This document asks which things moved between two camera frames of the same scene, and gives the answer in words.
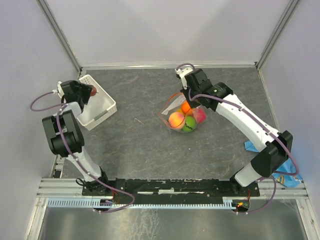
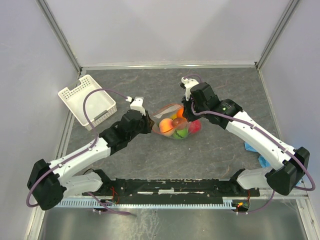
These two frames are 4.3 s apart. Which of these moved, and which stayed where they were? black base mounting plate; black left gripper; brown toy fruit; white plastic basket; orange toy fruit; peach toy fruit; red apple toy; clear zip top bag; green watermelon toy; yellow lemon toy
Moved: yellow lemon toy; orange toy fruit; clear zip top bag; green watermelon toy; brown toy fruit; red apple toy; black left gripper; peach toy fruit
Stayed: white plastic basket; black base mounting plate
